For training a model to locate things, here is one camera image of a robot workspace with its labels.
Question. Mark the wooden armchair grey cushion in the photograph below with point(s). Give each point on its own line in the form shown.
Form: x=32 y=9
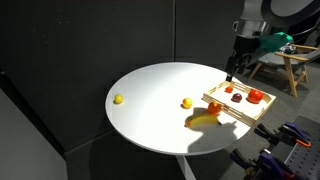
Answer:
x=290 y=61

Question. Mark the perforated metal board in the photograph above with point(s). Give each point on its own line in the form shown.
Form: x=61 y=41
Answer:
x=305 y=163

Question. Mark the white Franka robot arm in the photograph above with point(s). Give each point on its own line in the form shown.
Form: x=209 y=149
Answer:
x=253 y=16

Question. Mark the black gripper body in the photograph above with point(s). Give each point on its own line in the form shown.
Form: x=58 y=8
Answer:
x=245 y=48

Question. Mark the dark purple plum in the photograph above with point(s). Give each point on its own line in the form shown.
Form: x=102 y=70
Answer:
x=237 y=97

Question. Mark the yellow banana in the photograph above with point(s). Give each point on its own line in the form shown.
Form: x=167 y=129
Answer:
x=203 y=119

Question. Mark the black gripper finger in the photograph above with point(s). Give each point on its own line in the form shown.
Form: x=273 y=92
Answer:
x=243 y=66
x=230 y=70

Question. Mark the wooden crate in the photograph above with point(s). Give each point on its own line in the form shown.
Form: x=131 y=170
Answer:
x=256 y=110

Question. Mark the red toy strawberry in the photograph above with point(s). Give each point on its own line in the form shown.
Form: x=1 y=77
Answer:
x=229 y=89

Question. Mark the purple black clamp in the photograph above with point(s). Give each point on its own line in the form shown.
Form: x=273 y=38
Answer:
x=266 y=163
x=293 y=131

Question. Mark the red tomato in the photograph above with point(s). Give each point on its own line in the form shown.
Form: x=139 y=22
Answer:
x=255 y=96

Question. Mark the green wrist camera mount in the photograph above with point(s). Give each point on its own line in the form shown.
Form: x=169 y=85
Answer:
x=275 y=41

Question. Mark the small yellow orange fruit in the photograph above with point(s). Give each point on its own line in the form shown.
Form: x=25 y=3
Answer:
x=187 y=102

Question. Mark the white table pedestal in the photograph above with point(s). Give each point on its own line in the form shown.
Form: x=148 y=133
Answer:
x=186 y=168

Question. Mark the yellow lemon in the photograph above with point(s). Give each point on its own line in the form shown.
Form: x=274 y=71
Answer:
x=118 y=99

